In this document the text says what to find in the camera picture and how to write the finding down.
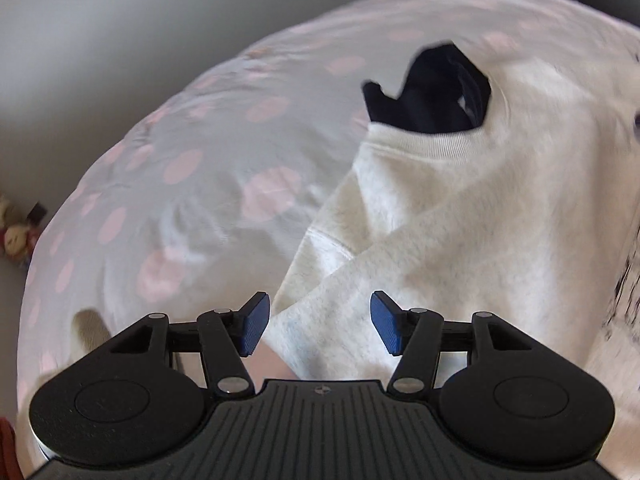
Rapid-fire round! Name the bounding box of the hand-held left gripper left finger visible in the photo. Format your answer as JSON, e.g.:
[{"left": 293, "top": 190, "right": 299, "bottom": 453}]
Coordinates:
[{"left": 107, "top": 291, "right": 272, "bottom": 399}]

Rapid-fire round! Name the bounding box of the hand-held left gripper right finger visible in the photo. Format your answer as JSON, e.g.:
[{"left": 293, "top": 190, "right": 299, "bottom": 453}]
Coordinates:
[{"left": 370, "top": 289, "right": 534, "bottom": 399}]

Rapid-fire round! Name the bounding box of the light grey sweatshirt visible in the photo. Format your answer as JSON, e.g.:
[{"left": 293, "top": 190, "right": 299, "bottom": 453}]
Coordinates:
[{"left": 260, "top": 50, "right": 640, "bottom": 480}]

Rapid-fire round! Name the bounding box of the navy blue cloth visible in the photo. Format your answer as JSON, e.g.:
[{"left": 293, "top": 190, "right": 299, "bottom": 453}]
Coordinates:
[{"left": 362, "top": 43, "right": 494, "bottom": 137}]

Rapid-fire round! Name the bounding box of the pink dotted bed sheet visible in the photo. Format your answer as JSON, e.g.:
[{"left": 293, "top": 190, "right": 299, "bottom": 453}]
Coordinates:
[{"left": 15, "top": 0, "right": 640, "bottom": 466}]

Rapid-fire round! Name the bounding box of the beige striped garment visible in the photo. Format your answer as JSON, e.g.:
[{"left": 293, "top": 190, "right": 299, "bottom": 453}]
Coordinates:
[{"left": 602, "top": 225, "right": 640, "bottom": 353}]

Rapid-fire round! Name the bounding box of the white face plush toy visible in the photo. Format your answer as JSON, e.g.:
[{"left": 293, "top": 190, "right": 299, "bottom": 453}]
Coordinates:
[{"left": 0, "top": 224, "right": 35, "bottom": 262}]

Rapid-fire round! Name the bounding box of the small plush toy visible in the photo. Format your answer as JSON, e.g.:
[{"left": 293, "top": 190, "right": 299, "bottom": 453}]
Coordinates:
[{"left": 0, "top": 194, "right": 20, "bottom": 226}]

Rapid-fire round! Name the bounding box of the orange cloth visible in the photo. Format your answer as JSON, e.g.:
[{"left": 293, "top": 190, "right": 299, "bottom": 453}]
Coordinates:
[{"left": 0, "top": 417, "right": 21, "bottom": 480}]

